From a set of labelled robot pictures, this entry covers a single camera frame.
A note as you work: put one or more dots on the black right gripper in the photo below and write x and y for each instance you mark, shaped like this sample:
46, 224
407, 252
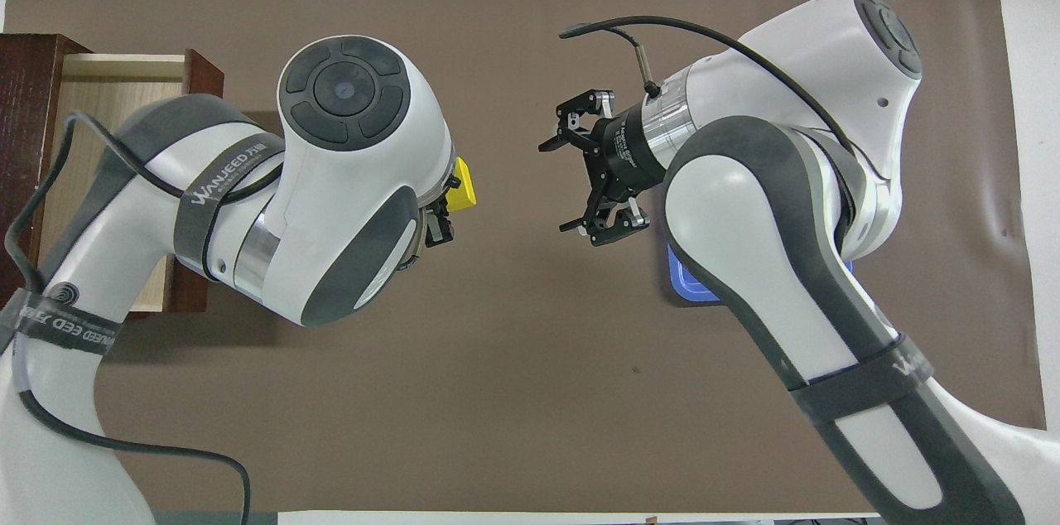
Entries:
621, 156

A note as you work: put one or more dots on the yellow cube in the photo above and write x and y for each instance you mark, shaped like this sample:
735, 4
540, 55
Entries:
466, 184

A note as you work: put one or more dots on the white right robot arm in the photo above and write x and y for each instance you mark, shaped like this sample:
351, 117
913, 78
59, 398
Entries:
745, 202

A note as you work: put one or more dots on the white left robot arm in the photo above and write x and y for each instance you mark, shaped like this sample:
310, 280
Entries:
331, 202

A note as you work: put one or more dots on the blue plastic tray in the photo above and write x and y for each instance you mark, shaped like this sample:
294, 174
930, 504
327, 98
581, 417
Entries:
686, 283

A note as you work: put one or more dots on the brown table mat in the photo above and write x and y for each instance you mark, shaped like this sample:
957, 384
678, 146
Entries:
513, 384

